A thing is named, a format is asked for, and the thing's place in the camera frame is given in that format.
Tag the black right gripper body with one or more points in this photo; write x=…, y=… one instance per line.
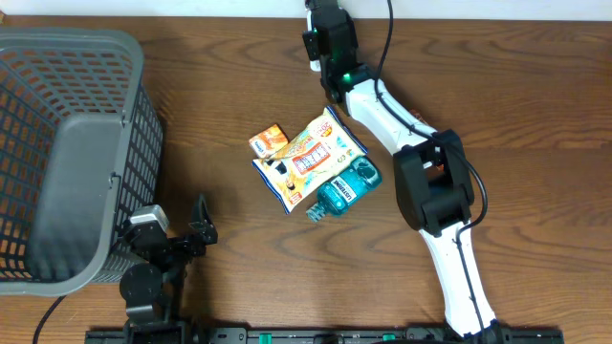
x=309, y=45

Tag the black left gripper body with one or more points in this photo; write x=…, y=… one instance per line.
x=187, y=247

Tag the yellow snack bag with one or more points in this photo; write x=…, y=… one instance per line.
x=321, y=151

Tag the small orange snack packet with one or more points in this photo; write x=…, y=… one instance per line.
x=268, y=142

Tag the teal mouthwash bottle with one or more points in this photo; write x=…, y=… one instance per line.
x=337, y=195

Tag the red brown chocolate bar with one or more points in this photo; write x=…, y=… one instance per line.
x=418, y=117

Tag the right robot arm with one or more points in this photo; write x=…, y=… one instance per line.
x=434, y=181

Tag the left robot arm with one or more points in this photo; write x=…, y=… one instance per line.
x=152, y=290

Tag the white barcode scanner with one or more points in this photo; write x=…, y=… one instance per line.
x=310, y=41

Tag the grey plastic shopping basket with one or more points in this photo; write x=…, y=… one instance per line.
x=81, y=149

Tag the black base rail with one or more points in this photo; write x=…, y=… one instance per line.
x=268, y=336

